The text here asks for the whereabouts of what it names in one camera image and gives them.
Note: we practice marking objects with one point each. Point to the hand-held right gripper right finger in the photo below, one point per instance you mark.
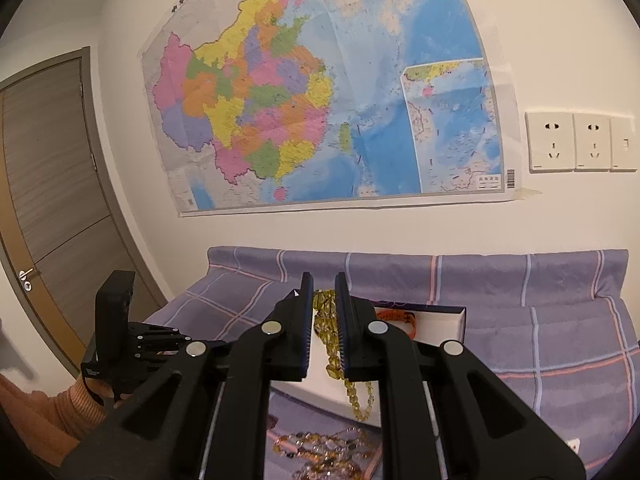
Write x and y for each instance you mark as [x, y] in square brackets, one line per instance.
[342, 332]

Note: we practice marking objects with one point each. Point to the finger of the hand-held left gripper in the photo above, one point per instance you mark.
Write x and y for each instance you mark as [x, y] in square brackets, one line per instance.
[155, 331]
[160, 350]

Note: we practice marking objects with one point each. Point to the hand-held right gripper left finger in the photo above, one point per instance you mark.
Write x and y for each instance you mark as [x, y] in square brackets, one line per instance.
[302, 332]

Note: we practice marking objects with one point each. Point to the white jewelry box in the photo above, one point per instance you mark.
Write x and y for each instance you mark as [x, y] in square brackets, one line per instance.
[435, 327]

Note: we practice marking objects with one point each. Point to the orange watch band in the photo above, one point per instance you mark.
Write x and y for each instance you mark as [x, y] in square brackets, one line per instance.
[400, 316]

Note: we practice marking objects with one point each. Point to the brown wooden door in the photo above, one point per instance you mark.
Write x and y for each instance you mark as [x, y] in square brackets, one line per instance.
[50, 170]

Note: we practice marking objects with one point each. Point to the purple plaid blanket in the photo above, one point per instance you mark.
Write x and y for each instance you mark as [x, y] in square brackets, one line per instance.
[500, 285]

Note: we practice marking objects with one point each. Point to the white fabric tag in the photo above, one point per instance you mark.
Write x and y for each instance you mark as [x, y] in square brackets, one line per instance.
[573, 446]

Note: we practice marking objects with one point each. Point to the colourful wall map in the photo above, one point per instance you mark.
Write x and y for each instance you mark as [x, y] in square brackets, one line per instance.
[300, 85]

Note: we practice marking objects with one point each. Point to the white wall socket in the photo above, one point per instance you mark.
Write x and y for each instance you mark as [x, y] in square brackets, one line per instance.
[550, 142]
[592, 141]

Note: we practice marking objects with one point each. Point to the white wall switch plate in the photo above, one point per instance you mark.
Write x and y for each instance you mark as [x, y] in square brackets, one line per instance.
[623, 144]

